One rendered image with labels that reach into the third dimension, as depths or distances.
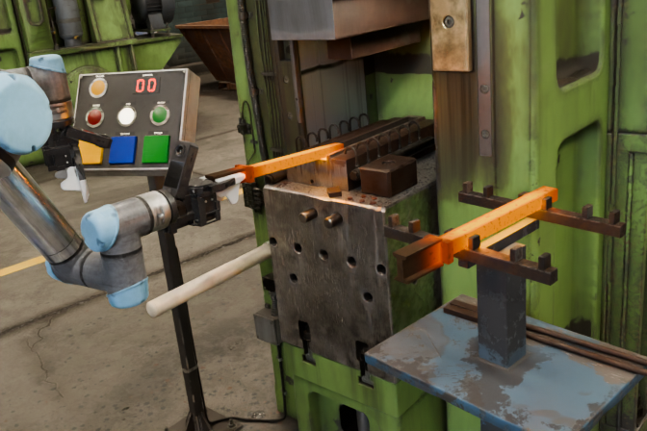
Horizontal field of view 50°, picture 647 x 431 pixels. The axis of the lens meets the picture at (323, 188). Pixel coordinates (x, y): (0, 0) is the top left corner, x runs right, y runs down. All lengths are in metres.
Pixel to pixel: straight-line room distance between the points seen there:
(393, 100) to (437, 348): 0.98
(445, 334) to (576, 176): 0.71
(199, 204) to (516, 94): 0.69
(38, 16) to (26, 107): 5.25
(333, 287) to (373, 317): 0.13
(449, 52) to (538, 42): 0.19
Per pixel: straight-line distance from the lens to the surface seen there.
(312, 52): 1.90
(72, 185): 1.77
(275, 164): 1.53
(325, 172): 1.67
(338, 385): 1.86
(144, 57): 6.89
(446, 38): 1.54
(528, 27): 1.48
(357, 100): 2.06
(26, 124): 1.08
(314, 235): 1.68
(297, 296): 1.81
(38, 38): 6.31
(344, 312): 1.71
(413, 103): 2.06
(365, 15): 1.65
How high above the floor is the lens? 1.43
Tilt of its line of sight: 18 degrees down
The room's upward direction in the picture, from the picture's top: 6 degrees counter-clockwise
